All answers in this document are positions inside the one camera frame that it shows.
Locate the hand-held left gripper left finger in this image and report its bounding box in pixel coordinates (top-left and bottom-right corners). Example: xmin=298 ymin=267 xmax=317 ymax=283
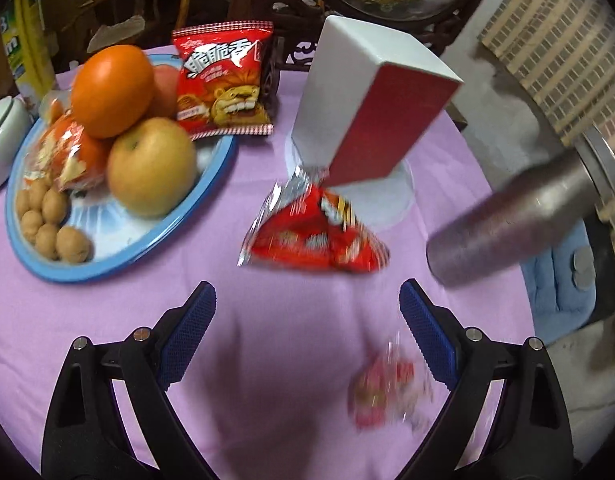
xmin=42 ymin=281 xmax=217 ymax=480

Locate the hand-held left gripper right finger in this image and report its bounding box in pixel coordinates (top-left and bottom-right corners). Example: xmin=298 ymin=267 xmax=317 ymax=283
xmin=395 ymin=280 xmax=573 ymax=480

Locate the clear red printed wrapper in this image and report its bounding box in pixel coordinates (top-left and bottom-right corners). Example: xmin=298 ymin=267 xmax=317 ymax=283
xmin=347 ymin=330 xmax=435 ymax=433

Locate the red foil snack bag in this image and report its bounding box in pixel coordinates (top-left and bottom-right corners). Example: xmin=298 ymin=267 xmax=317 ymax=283
xmin=238 ymin=167 xmax=392 ymax=275

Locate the blue oval plate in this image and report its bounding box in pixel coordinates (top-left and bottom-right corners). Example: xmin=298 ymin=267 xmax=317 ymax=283
xmin=5 ymin=54 xmax=238 ymax=283

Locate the blue seat cushion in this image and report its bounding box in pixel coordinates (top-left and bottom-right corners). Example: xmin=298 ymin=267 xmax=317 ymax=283
xmin=520 ymin=220 xmax=595 ymax=346

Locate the stainless steel bottle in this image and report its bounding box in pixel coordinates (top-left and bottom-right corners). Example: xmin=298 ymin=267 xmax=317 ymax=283
xmin=426 ymin=125 xmax=615 ymax=288

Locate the yellow apple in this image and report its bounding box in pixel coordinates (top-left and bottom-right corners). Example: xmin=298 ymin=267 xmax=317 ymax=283
xmin=106 ymin=116 xmax=198 ymax=218

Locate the pile of walnuts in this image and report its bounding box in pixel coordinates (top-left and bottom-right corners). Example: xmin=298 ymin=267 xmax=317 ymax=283
xmin=15 ymin=177 xmax=93 ymax=263

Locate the red and white box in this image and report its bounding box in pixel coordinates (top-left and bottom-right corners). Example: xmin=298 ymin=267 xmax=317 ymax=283
xmin=292 ymin=15 xmax=464 ymax=188

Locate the orange in printed wrapper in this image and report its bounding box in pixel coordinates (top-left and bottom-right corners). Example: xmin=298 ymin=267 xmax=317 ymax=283
xmin=25 ymin=110 xmax=111 ymax=193

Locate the red apple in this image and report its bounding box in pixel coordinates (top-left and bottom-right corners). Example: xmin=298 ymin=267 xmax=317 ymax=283
xmin=150 ymin=62 xmax=183 ymax=121

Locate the red lion print snack bag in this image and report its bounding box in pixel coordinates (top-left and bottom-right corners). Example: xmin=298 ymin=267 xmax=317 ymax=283
xmin=171 ymin=21 xmax=276 ymax=142

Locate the orange fruit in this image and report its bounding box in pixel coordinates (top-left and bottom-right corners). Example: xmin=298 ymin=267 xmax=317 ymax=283
xmin=70 ymin=44 xmax=156 ymax=140

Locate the white ceramic lidded jar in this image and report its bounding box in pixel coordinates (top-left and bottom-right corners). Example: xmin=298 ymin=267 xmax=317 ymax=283
xmin=0 ymin=96 xmax=33 ymax=192

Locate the beige checked curtain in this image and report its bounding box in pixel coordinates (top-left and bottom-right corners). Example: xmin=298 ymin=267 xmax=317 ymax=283
xmin=477 ymin=0 xmax=615 ymax=221

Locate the yellow green carton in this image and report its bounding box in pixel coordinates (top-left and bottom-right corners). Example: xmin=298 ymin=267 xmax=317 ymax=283
xmin=0 ymin=0 xmax=56 ymax=103

